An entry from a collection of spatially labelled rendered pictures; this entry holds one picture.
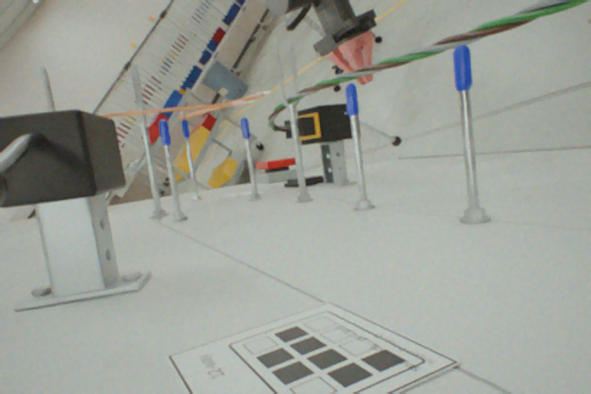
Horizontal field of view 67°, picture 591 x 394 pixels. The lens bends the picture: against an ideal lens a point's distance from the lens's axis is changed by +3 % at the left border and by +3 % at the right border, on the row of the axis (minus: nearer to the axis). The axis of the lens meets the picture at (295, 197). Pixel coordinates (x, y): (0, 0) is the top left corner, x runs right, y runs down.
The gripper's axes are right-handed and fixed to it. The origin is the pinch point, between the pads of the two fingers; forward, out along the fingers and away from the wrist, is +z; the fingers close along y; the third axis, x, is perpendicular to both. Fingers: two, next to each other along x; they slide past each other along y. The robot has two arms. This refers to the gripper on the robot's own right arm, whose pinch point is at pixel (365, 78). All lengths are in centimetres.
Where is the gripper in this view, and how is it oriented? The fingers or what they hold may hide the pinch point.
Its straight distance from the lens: 78.8
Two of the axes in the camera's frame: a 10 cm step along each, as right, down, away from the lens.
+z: 4.6, 8.7, 1.8
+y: 5.2, -1.0, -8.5
